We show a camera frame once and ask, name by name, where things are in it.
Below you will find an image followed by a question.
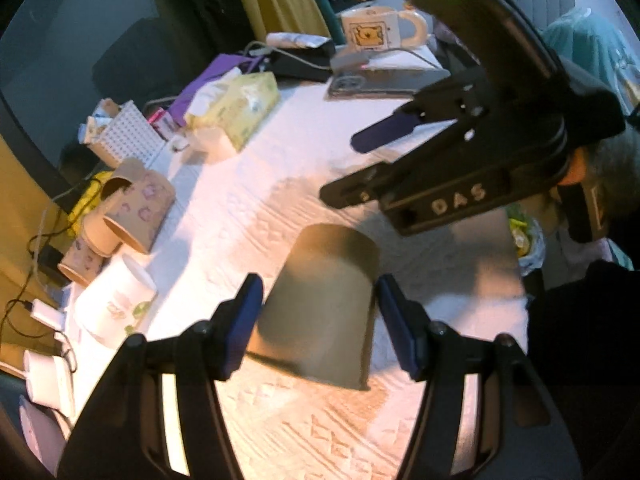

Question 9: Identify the plain brown paper cup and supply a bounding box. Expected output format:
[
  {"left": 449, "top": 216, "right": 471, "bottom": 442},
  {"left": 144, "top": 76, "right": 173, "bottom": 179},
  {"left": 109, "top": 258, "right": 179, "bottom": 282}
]
[{"left": 247, "top": 223, "right": 380, "bottom": 390}]

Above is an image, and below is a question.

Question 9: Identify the white printed paper cup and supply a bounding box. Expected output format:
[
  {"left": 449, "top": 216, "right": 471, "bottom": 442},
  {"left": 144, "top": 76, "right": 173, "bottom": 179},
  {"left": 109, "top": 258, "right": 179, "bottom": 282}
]
[{"left": 74, "top": 255, "right": 157, "bottom": 349}]

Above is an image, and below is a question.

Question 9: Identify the left floral brown paper cup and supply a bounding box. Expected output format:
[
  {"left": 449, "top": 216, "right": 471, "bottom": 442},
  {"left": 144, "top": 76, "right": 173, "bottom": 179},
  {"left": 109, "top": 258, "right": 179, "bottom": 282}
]
[{"left": 58, "top": 237, "right": 104, "bottom": 287}]

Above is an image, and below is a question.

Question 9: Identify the floral brown paper cup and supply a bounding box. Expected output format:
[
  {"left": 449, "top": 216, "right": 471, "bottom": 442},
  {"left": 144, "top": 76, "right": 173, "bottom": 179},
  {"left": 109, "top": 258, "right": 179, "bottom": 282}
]
[
  {"left": 103, "top": 170, "right": 176, "bottom": 255},
  {"left": 58, "top": 237, "right": 104, "bottom": 287}
]

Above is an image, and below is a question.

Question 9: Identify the plain kraft lying cup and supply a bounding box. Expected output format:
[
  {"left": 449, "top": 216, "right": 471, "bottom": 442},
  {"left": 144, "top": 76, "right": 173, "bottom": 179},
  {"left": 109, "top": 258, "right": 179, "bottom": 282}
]
[{"left": 81, "top": 207, "right": 122, "bottom": 258}]

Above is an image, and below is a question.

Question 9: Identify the front floral brown paper cup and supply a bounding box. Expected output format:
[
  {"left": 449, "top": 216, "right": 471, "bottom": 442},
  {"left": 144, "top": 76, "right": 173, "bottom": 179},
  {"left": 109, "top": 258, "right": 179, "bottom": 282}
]
[{"left": 103, "top": 170, "right": 176, "bottom": 255}]

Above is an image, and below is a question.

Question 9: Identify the back brown paper cup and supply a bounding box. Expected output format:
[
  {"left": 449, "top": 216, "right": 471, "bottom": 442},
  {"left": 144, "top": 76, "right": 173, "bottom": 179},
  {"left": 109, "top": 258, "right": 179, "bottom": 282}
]
[{"left": 101, "top": 157, "right": 146, "bottom": 200}]

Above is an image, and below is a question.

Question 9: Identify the smartphone in clear case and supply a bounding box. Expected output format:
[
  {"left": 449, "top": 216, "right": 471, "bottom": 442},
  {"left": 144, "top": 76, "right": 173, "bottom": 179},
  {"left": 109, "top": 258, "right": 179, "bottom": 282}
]
[{"left": 326, "top": 68, "right": 450, "bottom": 99}]

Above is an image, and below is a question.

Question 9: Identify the white desk lamp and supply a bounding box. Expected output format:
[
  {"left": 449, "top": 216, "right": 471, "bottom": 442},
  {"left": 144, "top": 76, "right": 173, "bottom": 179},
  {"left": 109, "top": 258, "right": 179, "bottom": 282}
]
[{"left": 23, "top": 350, "right": 75, "bottom": 418}]

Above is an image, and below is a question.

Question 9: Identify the white bear mug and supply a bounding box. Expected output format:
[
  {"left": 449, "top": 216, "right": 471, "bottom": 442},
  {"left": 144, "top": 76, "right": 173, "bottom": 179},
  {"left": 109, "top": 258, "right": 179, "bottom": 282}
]
[{"left": 340, "top": 6, "right": 428, "bottom": 52}]

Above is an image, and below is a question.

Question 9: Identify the black box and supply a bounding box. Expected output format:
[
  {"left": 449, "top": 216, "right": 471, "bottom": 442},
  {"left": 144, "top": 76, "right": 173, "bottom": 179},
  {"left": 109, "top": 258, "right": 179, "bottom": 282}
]
[{"left": 266, "top": 40, "right": 335, "bottom": 82}]

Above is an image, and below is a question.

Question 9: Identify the white power strip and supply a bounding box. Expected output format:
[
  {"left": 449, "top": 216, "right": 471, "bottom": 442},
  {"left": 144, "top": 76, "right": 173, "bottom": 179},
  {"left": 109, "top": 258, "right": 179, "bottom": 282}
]
[{"left": 30, "top": 299, "right": 65, "bottom": 330}]

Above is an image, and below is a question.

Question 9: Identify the white tablecloth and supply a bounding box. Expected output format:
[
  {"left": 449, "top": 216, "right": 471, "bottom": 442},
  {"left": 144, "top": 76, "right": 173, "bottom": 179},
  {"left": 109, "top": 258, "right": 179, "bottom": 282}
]
[{"left": 139, "top": 84, "right": 526, "bottom": 479}]

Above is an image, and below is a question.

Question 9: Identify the white tube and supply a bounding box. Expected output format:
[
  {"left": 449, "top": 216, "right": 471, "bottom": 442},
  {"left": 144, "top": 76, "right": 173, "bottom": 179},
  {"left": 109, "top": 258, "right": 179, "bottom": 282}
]
[{"left": 266, "top": 32, "right": 331, "bottom": 49}]

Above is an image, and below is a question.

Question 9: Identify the yellow green tissue pack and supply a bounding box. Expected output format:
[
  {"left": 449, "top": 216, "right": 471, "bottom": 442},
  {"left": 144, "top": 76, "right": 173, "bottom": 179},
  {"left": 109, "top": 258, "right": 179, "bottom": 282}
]
[{"left": 183, "top": 68, "right": 280, "bottom": 156}]

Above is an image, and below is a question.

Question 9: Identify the purple cloth bag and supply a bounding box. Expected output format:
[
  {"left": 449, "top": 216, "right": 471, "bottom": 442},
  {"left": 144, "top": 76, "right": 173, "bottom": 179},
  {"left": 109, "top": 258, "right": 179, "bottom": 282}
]
[{"left": 167, "top": 52, "right": 264, "bottom": 129}]

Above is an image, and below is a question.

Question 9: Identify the pink small box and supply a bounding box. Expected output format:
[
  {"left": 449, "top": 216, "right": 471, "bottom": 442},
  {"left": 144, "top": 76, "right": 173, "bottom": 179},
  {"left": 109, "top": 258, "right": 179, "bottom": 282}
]
[{"left": 148, "top": 108, "right": 180, "bottom": 141}]

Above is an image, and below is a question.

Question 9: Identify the yellow curtain left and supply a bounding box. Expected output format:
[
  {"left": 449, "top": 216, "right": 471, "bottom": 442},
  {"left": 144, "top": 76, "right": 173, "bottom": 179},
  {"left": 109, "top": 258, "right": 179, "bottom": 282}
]
[{"left": 1, "top": 143, "right": 58, "bottom": 376}]

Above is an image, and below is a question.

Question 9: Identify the yellow plastic bag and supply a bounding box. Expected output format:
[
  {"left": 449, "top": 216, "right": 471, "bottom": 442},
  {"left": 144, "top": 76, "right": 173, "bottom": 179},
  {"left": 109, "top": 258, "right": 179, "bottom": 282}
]
[{"left": 66, "top": 171, "right": 113, "bottom": 237}]

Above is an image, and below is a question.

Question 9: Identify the white perforated plastic basket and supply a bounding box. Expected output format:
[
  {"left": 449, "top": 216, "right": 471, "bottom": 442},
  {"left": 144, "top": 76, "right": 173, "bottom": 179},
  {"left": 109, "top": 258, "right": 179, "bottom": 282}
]
[{"left": 82, "top": 101, "right": 166, "bottom": 169}]

